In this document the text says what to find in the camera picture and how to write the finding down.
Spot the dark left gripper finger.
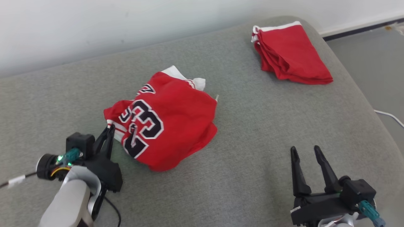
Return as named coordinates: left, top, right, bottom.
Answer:
left=102, top=125, right=116, bottom=158
left=93, top=126, right=112, bottom=155

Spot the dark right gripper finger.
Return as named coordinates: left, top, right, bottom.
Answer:
left=290, top=146, right=312, bottom=198
left=313, top=145, right=342, bottom=194

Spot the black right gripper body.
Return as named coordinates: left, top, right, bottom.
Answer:
left=290, top=190, right=357, bottom=226

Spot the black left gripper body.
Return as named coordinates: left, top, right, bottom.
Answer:
left=83, top=154, right=123, bottom=193

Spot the red Bulls basketball jersey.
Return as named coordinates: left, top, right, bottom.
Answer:
left=104, top=65, right=219, bottom=172

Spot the red shorts white trim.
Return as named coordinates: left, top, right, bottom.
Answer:
left=251, top=21, right=334, bottom=85

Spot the left black cable teal connector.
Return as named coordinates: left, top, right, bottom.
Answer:
left=0, top=148, right=82, bottom=189

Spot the black cable teal connector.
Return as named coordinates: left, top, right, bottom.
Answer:
left=0, top=148, right=82, bottom=189
left=358, top=200, right=386, bottom=227

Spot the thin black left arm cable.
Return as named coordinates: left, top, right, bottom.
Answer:
left=104, top=195, right=122, bottom=227

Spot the right black cable teal connector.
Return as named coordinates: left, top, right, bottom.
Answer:
left=358, top=200, right=386, bottom=227

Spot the white floor cable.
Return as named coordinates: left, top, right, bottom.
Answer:
left=374, top=109, right=404, bottom=128

